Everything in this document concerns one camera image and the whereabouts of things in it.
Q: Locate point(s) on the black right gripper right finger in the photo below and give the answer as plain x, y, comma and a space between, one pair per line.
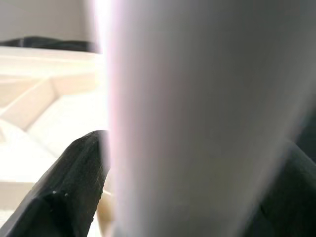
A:
291, 197

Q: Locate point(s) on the white plastic table top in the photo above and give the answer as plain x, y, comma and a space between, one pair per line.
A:
37, 98

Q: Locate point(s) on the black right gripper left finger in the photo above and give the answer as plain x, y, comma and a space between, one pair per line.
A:
61, 192

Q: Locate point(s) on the white plastic table leg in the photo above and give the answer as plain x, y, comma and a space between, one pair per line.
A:
197, 111

